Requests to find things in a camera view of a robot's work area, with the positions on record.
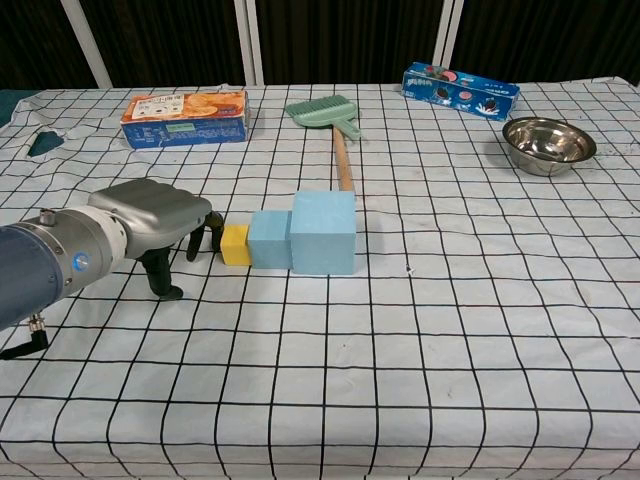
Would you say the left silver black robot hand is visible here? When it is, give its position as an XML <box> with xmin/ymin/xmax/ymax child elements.
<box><xmin>88</xmin><ymin>178</ymin><xmax>225</xmax><ymax>300</ymax></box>

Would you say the small yellow foam cube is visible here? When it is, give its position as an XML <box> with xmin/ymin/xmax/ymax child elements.
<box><xmin>220</xmin><ymin>224</ymin><xmax>251</xmax><ymax>267</ymax></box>

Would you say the medium blue foam cube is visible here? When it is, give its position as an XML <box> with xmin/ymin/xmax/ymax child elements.
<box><xmin>247</xmin><ymin>210</ymin><xmax>295</xmax><ymax>272</ymax></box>

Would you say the large blue foam cube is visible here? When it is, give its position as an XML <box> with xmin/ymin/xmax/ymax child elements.
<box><xmin>290</xmin><ymin>189</ymin><xmax>358</xmax><ymax>276</ymax></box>

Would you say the orange blue cracker box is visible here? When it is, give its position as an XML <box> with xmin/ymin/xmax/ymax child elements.
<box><xmin>119</xmin><ymin>89</ymin><xmax>250</xmax><ymax>150</ymax></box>

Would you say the white black checkered tablecloth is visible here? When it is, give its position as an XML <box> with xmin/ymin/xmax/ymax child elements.
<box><xmin>0</xmin><ymin>77</ymin><xmax>640</xmax><ymax>480</ymax></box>

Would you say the blue Oreo cookie box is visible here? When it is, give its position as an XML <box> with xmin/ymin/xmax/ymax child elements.
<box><xmin>401</xmin><ymin>62</ymin><xmax>521</xmax><ymax>123</ymax></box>

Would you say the stainless steel bowl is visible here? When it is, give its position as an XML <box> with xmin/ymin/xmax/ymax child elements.
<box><xmin>501</xmin><ymin>117</ymin><xmax>598</xmax><ymax>177</ymax></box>

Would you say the black arm cable with plug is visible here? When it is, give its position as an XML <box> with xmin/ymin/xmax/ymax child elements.
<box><xmin>0</xmin><ymin>314</ymin><xmax>50</xmax><ymax>361</ymax></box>

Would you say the white partition post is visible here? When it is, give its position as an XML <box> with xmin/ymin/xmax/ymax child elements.
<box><xmin>59</xmin><ymin>0</ymin><xmax>114</xmax><ymax>89</ymax></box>
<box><xmin>432</xmin><ymin>0</ymin><xmax>465</xmax><ymax>85</ymax></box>
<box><xmin>234</xmin><ymin>0</ymin><xmax>265</xmax><ymax>85</ymax></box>

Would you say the green brush with wooden handle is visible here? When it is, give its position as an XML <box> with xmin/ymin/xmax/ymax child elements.
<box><xmin>285</xmin><ymin>94</ymin><xmax>363</xmax><ymax>194</ymax></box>

